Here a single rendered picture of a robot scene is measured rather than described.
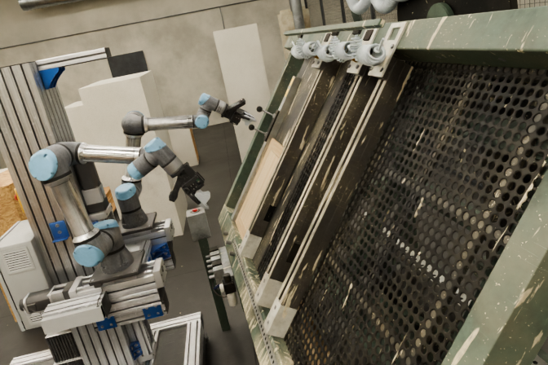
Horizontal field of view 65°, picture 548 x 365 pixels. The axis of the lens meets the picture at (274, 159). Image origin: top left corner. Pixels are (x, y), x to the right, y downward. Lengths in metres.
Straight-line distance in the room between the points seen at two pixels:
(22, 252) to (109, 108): 2.44
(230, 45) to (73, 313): 4.41
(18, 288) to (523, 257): 2.21
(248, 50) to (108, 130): 2.27
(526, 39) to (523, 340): 0.59
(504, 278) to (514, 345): 0.12
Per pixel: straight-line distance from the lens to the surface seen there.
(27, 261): 2.44
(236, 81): 5.97
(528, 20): 1.10
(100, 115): 4.63
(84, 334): 2.66
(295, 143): 2.09
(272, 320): 1.67
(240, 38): 5.95
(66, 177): 1.96
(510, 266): 0.94
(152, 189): 4.75
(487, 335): 0.94
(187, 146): 7.34
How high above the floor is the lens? 1.98
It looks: 17 degrees down
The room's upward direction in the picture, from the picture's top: 11 degrees counter-clockwise
